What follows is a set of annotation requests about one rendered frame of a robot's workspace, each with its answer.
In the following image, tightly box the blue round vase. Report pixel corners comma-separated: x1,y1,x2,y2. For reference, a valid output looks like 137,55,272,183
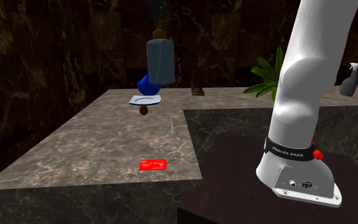
137,70,162,96

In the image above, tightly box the red flat card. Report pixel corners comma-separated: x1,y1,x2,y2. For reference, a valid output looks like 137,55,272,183
139,158,168,171

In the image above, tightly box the brown boot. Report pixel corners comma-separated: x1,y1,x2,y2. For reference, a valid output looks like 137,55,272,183
190,74,205,97

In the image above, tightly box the white plate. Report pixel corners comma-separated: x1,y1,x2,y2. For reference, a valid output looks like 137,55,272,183
129,94,162,106

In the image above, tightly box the dark robot stand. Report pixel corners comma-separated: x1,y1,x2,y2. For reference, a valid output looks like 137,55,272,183
177,132,358,224

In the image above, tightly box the grey spray bottle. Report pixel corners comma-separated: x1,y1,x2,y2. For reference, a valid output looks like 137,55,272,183
339,62,358,97

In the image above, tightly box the green leafy plant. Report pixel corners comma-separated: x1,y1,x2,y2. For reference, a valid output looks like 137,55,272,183
243,46,284,102

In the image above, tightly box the grey-blue bottle with gold cap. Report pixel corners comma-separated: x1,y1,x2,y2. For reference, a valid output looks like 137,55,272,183
146,29,176,85

